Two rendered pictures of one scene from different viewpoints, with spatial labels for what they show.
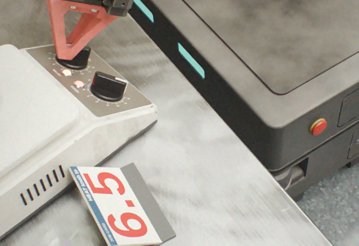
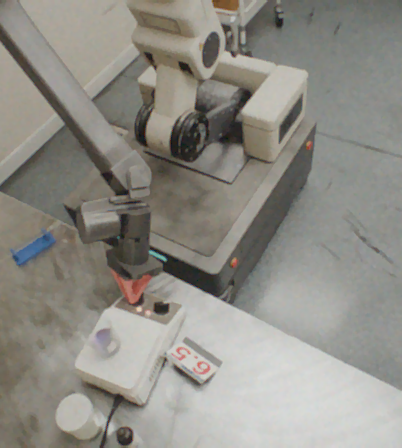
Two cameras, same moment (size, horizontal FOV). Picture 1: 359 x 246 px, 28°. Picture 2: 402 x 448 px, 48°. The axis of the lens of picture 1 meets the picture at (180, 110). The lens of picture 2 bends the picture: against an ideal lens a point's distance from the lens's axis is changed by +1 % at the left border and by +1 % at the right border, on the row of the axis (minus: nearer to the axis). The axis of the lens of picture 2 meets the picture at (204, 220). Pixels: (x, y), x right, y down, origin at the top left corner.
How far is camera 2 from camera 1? 0.28 m
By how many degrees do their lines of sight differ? 13
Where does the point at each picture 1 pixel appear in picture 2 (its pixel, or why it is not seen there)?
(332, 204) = (251, 293)
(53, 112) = (148, 333)
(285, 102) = (214, 259)
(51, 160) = (156, 355)
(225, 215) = (239, 342)
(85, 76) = (147, 306)
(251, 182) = (242, 321)
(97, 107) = (163, 320)
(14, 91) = (124, 331)
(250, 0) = (172, 211)
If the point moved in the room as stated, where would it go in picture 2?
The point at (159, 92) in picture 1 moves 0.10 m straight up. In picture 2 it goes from (179, 296) to (171, 272)
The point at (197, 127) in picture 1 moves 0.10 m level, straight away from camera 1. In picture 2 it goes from (205, 306) to (184, 269)
